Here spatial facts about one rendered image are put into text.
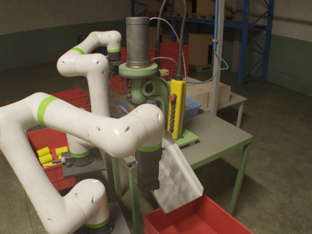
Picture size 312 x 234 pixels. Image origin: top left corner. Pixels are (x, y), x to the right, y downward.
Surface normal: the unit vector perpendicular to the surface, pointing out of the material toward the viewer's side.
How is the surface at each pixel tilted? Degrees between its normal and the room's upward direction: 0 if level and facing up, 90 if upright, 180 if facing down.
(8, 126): 63
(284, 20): 90
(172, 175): 30
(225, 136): 0
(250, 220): 0
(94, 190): 16
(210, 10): 90
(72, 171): 0
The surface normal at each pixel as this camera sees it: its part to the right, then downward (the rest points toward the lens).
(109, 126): -0.36, -0.66
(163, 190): 0.26, -0.60
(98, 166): 0.00, -0.90
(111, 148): -0.33, 0.44
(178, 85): -0.57, 0.27
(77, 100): 0.55, 0.36
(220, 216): -0.83, 0.24
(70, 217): 0.63, -0.42
